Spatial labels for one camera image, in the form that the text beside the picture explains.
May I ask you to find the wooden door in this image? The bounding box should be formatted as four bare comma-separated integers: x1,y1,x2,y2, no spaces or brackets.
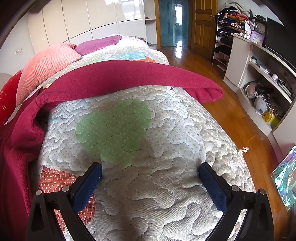
191,0,219,59

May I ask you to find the yellow container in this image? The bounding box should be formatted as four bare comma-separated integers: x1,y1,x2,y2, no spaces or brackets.
263,111,281,127

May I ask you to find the white glossy wardrobe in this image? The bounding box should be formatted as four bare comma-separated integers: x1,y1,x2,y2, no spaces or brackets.
28,0,158,54

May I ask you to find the pile of clothes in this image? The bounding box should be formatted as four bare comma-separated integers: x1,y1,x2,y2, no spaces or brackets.
218,1,255,26

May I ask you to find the clothes rack with clothes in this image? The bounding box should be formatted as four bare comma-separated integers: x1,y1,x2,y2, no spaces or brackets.
212,14,245,72

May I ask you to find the blue curtain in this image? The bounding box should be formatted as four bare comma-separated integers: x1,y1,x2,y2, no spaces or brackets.
159,0,176,47

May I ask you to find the dark table clock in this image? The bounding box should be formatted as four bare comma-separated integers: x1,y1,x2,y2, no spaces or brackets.
254,15,267,34

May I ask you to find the quilted patchwork bedspread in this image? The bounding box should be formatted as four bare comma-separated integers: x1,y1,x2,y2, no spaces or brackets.
5,45,257,241

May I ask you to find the shiny holographic bag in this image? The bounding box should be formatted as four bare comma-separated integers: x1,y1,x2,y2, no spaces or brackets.
271,144,296,211

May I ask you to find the beige round headboard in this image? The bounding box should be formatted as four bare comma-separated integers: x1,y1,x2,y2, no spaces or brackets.
0,73,12,91

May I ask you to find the dark red garment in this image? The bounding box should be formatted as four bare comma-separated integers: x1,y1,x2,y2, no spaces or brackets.
0,59,224,234

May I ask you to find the black television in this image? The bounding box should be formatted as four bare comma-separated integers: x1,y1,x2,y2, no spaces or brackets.
264,17,296,68

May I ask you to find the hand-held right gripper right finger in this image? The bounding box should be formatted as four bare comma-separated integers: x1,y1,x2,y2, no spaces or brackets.
198,163,274,241

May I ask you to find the pink waffle pillow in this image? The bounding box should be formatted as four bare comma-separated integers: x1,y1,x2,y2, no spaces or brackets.
16,42,82,107

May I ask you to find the white shelf cabinet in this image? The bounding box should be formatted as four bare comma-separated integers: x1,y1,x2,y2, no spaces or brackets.
223,32,296,139

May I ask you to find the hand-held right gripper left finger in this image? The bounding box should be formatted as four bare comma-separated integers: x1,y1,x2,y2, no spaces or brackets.
26,162,102,241

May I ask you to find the red printed pillow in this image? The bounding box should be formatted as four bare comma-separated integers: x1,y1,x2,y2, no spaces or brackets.
0,70,25,126

